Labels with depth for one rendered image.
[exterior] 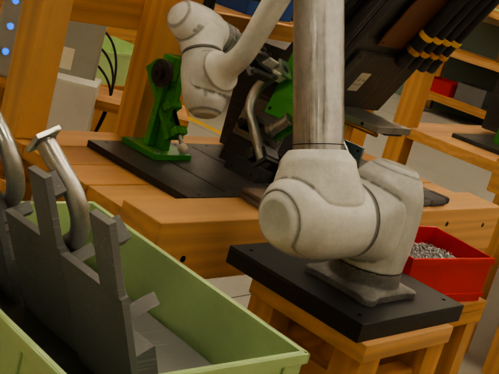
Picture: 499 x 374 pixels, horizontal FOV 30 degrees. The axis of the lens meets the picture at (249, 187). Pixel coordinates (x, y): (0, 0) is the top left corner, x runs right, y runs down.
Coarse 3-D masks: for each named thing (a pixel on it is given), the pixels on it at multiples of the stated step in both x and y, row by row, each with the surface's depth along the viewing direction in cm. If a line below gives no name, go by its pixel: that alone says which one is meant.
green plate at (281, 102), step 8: (288, 80) 259; (280, 88) 260; (288, 88) 258; (272, 96) 261; (280, 96) 259; (288, 96) 257; (272, 104) 260; (280, 104) 258; (288, 104) 257; (272, 112) 259; (280, 112) 258; (288, 112) 256
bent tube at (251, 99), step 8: (280, 64) 256; (288, 64) 259; (280, 72) 257; (288, 72) 258; (272, 80) 259; (256, 88) 261; (248, 96) 262; (256, 96) 261; (248, 104) 261; (248, 112) 260; (248, 120) 259; (256, 120) 259; (248, 128) 259; (256, 128) 257; (256, 136) 256; (256, 144) 255; (256, 152) 254; (256, 160) 254
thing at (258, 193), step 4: (244, 188) 233; (248, 188) 233; (252, 188) 234; (256, 188) 235; (260, 188) 236; (244, 192) 233; (248, 192) 232; (252, 192) 231; (256, 192) 232; (260, 192) 233; (240, 196) 234; (244, 196) 233; (248, 196) 232; (252, 196) 230; (256, 196) 229; (260, 196) 229; (248, 200) 231; (252, 200) 230; (256, 200) 229; (260, 200) 228; (252, 204) 230; (256, 204) 229; (256, 208) 229
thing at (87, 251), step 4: (64, 240) 139; (64, 244) 139; (88, 244) 141; (80, 248) 140; (84, 248) 141; (88, 248) 141; (92, 248) 141; (72, 252) 140; (76, 252) 140; (80, 252) 140; (84, 252) 140; (88, 252) 141; (92, 252) 141; (76, 256) 140; (80, 256) 140; (84, 256) 140; (88, 256) 141; (92, 256) 142; (80, 260) 140
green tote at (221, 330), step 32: (64, 224) 178; (128, 256) 172; (160, 256) 165; (128, 288) 171; (160, 288) 165; (192, 288) 158; (0, 320) 125; (160, 320) 165; (192, 320) 158; (224, 320) 153; (256, 320) 147; (0, 352) 126; (32, 352) 119; (224, 352) 152; (256, 352) 147; (288, 352) 139
